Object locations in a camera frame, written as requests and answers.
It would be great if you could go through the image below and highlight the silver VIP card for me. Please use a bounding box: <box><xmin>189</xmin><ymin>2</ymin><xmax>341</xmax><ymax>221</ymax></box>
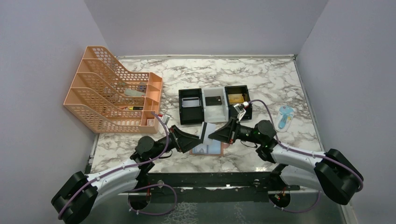
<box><xmin>192</xmin><ymin>144</ymin><xmax>208</xmax><ymax>154</ymax></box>

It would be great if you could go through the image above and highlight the brown leather card holder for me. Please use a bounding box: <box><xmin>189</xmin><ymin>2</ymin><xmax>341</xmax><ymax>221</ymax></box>
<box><xmin>190</xmin><ymin>140</ymin><xmax>230</xmax><ymax>156</ymax></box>

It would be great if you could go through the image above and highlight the silver magnetic stripe card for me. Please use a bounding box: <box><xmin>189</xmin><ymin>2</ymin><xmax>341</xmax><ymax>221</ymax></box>
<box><xmin>200</xmin><ymin>122</ymin><xmax>216</xmax><ymax>145</ymax></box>

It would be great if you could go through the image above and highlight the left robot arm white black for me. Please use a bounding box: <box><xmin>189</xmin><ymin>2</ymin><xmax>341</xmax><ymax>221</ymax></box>
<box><xmin>51</xmin><ymin>123</ymin><xmax>207</xmax><ymax>224</ymax></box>

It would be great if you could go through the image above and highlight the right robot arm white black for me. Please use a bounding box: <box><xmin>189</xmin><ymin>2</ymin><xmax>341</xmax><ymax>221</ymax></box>
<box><xmin>208</xmin><ymin>118</ymin><xmax>364</xmax><ymax>205</ymax></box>

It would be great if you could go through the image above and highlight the gold card in tray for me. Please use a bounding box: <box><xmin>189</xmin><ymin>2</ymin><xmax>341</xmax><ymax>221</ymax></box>
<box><xmin>228</xmin><ymin>94</ymin><xmax>245</xmax><ymax>105</ymax></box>

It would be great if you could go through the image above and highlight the black card in tray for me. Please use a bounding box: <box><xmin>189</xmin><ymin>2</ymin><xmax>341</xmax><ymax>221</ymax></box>
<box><xmin>205</xmin><ymin>96</ymin><xmax>222</xmax><ymax>106</ymax></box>

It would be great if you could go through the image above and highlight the silver card in tray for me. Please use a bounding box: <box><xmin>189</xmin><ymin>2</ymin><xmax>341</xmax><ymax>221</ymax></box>
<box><xmin>182</xmin><ymin>97</ymin><xmax>201</xmax><ymax>108</ymax></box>

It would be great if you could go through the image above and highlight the black left sorting tray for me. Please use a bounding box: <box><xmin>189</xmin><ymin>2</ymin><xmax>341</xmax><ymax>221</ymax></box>
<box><xmin>178</xmin><ymin>88</ymin><xmax>205</xmax><ymax>125</ymax></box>

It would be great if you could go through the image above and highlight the black sorting tray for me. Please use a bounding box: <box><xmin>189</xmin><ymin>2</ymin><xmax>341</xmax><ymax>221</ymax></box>
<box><xmin>178</xmin><ymin>88</ymin><xmax>205</xmax><ymax>125</ymax></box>
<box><xmin>225</xmin><ymin>85</ymin><xmax>250</xmax><ymax>118</ymax></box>

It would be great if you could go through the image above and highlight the white middle sorting tray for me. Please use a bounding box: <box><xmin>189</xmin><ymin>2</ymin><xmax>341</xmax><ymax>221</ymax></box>
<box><xmin>202</xmin><ymin>86</ymin><xmax>229</xmax><ymax>123</ymax></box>

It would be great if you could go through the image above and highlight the black right sorting tray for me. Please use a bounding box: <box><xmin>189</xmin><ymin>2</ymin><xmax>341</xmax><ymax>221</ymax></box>
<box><xmin>225</xmin><ymin>85</ymin><xmax>250</xmax><ymax>118</ymax></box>

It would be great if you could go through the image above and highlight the blue packaged item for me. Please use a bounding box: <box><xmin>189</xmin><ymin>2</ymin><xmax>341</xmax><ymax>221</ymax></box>
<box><xmin>275</xmin><ymin>105</ymin><xmax>295</xmax><ymax>133</ymax></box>

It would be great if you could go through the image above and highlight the yellow marker in rack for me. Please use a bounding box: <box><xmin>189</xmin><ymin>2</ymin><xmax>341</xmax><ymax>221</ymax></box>
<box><xmin>119</xmin><ymin>106</ymin><xmax>144</xmax><ymax>111</ymax></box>

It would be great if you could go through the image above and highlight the grey item in rack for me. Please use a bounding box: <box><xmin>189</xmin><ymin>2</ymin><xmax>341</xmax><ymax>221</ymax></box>
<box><xmin>124</xmin><ymin>89</ymin><xmax>141</xmax><ymax>97</ymax></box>

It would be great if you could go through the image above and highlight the orange plastic file rack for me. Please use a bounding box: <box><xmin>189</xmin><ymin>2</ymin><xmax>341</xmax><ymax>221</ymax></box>
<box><xmin>64</xmin><ymin>46</ymin><xmax>163</xmax><ymax>134</ymax></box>

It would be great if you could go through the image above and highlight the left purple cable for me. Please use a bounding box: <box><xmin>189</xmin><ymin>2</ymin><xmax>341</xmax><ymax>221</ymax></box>
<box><xmin>57</xmin><ymin>112</ymin><xmax>171</xmax><ymax>221</ymax></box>

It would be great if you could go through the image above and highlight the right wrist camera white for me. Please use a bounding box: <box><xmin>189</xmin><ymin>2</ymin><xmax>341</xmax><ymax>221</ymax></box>
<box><xmin>233</xmin><ymin>101</ymin><xmax>249</xmax><ymax>121</ymax></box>

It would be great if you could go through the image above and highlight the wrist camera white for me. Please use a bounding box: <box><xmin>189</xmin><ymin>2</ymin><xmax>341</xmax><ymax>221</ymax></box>
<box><xmin>158</xmin><ymin>114</ymin><xmax>171</xmax><ymax>125</ymax></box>
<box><xmin>233</xmin><ymin>101</ymin><xmax>249</xmax><ymax>121</ymax></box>

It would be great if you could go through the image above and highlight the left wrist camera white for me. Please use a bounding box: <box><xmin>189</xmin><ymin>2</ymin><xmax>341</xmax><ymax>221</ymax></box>
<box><xmin>158</xmin><ymin>114</ymin><xmax>171</xmax><ymax>125</ymax></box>

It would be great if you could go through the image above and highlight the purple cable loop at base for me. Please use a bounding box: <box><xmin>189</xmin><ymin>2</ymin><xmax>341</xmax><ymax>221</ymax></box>
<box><xmin>127</xmin><ymin>181</ymin><xmax>179</xmax><ymax>216</ymax></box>

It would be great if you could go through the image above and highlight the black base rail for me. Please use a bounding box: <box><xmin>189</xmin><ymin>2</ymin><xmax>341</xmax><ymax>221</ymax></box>
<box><xmin>83</xmin><ymin>171</ymin><xmax>301</xmax><ymax>205</ymax></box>

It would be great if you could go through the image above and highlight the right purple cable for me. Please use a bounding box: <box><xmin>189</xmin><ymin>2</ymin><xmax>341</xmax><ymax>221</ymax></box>
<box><xmin>244</xmin><ymin>99</ymin><xmax>365</xmax><ymax>193</ymax></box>

